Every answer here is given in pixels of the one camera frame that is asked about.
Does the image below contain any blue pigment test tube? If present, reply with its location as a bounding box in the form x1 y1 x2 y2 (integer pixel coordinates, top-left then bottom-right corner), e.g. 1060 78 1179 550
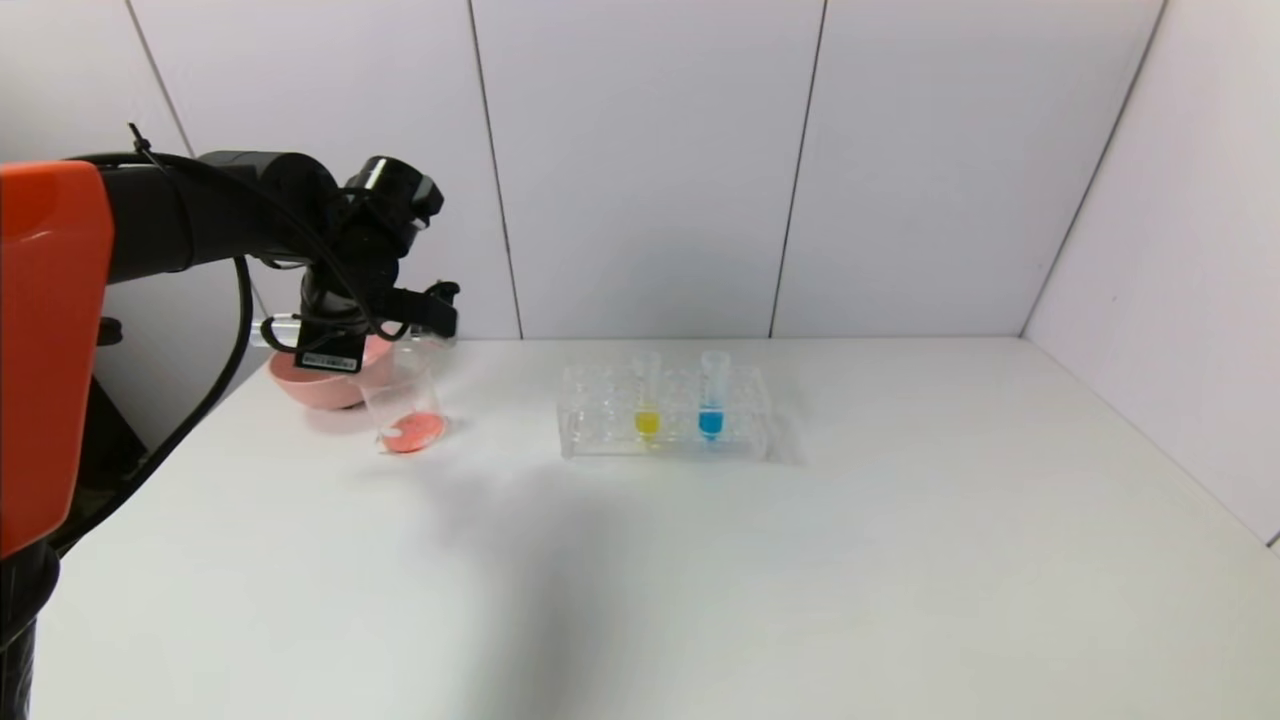
699 350 730 443

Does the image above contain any clear glass beaker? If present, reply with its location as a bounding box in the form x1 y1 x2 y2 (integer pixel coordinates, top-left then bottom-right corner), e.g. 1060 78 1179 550
357 345 447 456

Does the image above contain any yellow pigment test tube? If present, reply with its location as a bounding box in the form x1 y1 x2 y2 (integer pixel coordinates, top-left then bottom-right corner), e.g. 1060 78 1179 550
634 352 663 443

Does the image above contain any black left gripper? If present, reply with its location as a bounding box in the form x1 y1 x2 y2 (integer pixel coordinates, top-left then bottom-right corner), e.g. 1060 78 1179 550
294 266 367 373

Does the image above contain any pink bowl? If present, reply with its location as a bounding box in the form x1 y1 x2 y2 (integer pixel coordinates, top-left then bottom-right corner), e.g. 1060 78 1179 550
268 335 397 411

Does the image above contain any clear acrylic test tube rack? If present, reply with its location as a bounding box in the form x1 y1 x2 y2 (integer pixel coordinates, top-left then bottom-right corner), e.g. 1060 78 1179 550
558 362 773 463

